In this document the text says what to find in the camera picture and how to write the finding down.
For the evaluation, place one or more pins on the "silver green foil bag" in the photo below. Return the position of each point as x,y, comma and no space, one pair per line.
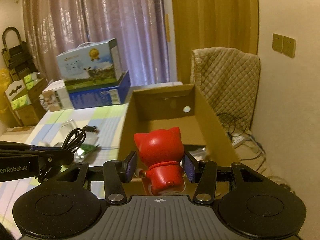
75,151

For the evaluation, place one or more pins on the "wall socket plate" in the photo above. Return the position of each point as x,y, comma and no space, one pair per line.
289,46
277,42

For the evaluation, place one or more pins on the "quilted beige chair cover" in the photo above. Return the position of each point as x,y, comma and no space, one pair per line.
228,79

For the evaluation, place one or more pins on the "pure milk carton box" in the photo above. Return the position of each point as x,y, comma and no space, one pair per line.
91,65

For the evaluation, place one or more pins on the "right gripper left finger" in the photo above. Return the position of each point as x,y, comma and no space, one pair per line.
115,173

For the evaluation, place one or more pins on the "small black toy car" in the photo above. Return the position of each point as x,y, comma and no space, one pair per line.
91,129

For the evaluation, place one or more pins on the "yellow plastic bag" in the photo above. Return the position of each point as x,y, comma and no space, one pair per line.
7,117

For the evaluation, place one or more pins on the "pink curtain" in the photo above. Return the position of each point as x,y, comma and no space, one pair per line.
55,26

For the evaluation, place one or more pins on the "cardboard tissue display box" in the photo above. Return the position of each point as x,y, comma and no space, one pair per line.
23,99

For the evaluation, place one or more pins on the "open cardboard box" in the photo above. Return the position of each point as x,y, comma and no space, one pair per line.
180,106

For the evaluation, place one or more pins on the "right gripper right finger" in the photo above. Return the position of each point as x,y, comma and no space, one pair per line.
204,173

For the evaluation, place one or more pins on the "black folding hand cart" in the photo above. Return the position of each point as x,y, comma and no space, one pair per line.
18,59

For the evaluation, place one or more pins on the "red cat figurine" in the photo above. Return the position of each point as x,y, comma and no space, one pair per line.
161,151

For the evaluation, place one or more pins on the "wooden door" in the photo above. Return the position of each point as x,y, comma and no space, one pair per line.
213,23

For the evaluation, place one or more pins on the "clear plastic packaged square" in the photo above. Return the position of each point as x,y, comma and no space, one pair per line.
67,127

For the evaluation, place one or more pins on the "white beige product box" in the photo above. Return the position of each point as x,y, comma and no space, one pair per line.
56,96

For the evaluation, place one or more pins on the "blue flat box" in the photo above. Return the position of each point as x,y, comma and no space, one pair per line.
106,96

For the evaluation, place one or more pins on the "power strip with cables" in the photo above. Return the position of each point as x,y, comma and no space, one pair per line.
240,136

